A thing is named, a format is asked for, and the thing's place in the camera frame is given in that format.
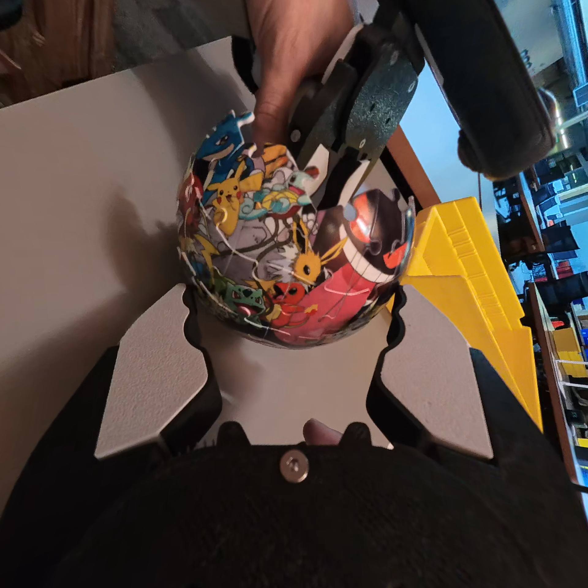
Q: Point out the colourful cartoon puzzle ball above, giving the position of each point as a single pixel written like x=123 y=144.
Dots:
x=257 y=257

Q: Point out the wooden cabinet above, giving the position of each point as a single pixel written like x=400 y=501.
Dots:
x=55 y=41

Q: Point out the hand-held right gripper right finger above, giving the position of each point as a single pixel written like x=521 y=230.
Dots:
x=432 y=376

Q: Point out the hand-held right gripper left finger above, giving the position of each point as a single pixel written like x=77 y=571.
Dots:
x=151 y=376

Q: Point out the person's left hand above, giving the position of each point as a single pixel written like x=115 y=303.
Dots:
x=294 y=46

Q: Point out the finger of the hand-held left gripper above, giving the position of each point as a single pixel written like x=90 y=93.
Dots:
x=354 y=177
x=318 y=163

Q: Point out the person's right hand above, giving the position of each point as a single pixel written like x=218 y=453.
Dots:
x=322 y=434

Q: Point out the yellow plastic storage bin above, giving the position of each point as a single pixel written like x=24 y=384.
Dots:
x=473 y=285

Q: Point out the storage shelf with bins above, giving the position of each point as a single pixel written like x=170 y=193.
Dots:
x=551 y=239

